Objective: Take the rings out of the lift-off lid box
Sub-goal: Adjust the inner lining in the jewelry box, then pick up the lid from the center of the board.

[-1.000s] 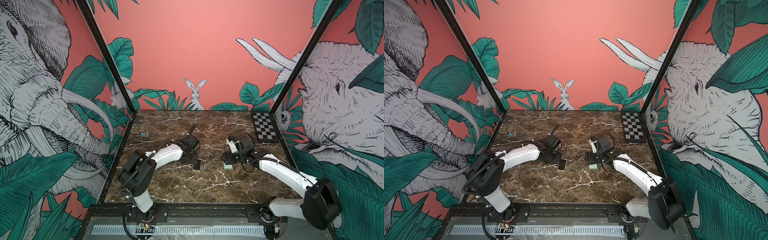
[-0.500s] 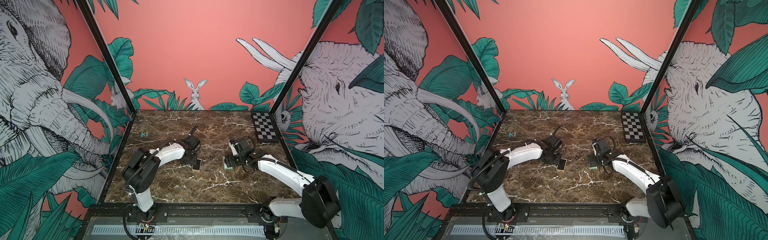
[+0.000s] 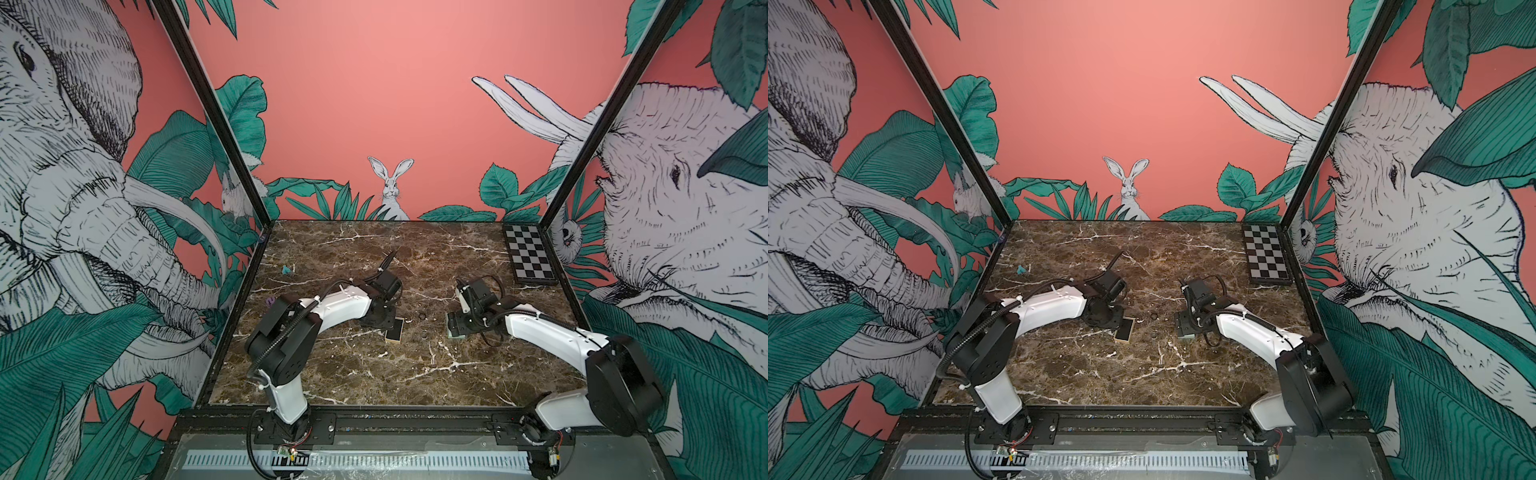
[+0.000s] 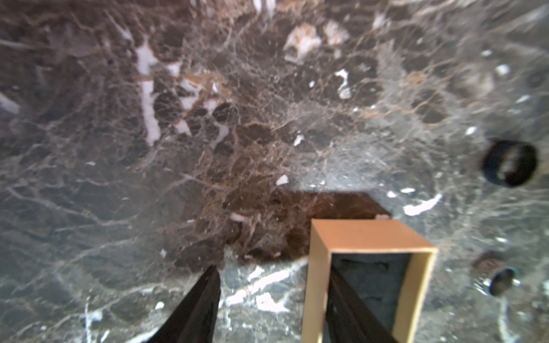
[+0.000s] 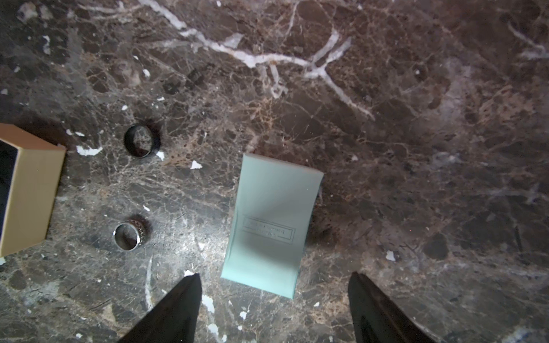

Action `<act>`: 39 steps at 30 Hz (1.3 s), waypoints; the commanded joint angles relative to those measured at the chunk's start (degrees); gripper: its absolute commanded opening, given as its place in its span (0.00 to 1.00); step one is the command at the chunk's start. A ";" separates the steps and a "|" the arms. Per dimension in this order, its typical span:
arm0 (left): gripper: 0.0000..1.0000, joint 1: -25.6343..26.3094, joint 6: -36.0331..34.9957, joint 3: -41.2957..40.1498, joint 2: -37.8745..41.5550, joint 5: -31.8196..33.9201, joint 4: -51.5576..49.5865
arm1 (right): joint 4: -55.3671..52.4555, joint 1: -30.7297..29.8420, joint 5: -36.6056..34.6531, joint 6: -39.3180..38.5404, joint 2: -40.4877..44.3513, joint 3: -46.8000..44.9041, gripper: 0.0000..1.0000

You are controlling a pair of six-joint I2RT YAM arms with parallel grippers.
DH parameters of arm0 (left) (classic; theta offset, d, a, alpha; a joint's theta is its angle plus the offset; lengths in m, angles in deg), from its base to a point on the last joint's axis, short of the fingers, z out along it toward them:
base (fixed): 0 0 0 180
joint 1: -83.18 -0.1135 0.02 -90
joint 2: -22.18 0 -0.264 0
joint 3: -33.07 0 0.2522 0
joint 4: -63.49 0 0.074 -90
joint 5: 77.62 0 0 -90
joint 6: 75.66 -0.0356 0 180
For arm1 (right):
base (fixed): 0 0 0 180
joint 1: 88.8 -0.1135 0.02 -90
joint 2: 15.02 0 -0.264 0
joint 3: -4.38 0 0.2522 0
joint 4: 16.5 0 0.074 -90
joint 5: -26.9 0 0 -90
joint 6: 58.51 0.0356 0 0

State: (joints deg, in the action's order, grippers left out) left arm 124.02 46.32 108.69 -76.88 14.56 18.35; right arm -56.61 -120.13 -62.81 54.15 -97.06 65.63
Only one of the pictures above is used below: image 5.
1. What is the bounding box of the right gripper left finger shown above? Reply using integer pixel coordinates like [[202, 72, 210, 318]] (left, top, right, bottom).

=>
[[120, 274, 202, 343]]

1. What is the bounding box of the dark black ring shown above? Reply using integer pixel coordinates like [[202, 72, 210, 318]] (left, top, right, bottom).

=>
[[123, 123, 160, 159]]

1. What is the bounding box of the tan box base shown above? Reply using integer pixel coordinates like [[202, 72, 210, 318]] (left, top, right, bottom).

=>
[[1, 124, 67, 257]]

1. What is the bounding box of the silver patterned ring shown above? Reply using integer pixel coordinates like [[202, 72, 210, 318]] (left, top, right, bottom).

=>
[[112, 218, 149, 252]]

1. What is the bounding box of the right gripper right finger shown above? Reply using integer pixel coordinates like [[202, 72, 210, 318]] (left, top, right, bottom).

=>
[[348, 272, 435, 343]]

